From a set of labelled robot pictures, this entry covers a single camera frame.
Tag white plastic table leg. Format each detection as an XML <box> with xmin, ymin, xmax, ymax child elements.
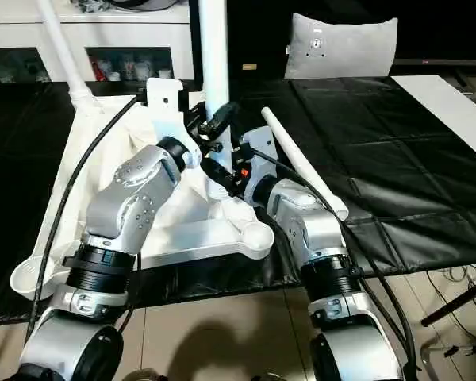
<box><xmin>35</xmin><ymin>0</ymin><xmax>97</xmax><ymax>114</ymax></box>
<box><xmin>197</xmin><ymin>0</ymin><xmax>244</xmax><ymax>202</ymax></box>
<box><xmin>259</xmin><ymin>106</ymin><xmax>351</xmax><ymax>222</ymax></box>

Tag white plastic table top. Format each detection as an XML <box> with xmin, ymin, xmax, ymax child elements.
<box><xmin>10</xmin><ymin>91</ymin><xmax>277</xmax><ymax>301</ymax></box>

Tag grey cushion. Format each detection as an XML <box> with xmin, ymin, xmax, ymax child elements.
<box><xmin>283</xmin><ymin>12</ymin><xmax>400</xmax><ymax>81</ymax></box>

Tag dark items on cabinet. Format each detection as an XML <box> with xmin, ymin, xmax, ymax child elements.
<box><xmin>70</xmin><ymin>0</ymin><xmax>185</xmax><ymax>13</ymax></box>

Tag white glass-door cabinet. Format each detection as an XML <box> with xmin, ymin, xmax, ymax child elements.
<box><xmin>0</xmin><ymin>0</ymin><xmax>196</xmax><ymax>85</ymax></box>

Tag black table mat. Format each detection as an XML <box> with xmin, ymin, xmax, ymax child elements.
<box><xmin>0</xmin><ymin>75</ymin><xmax>476</xmax><ymax>326</ymax></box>

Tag white flat board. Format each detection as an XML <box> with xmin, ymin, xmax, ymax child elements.
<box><xmin>390</xmin><ymin>74</ymin><xmax>476</xmax><ymax>148</ymax></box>

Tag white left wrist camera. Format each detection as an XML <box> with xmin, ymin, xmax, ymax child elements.
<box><xmin>141</xmin><ymin>77</ymin><xmax>194</xmax><ymax>142</ymax></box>

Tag thin floor cable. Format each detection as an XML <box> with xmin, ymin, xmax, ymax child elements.
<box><xmin>436</xmin><ymin>262</ymin><xmax>476</xmax><ymax>291</ymax></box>

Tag black metal frame leg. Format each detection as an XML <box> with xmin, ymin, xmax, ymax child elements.
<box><xmin>422</xmin><ymin>272</ymin><xmax>476</xmax><ymax>327</ymax></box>

